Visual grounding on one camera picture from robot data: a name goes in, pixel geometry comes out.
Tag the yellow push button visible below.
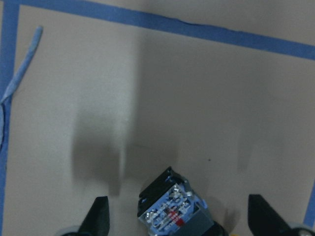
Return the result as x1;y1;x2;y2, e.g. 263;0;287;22
137;167;229;236

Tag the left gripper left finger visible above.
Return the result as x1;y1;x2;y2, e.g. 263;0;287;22
74;196;110;236

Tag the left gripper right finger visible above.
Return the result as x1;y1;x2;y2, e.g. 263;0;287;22
248;194;295;236

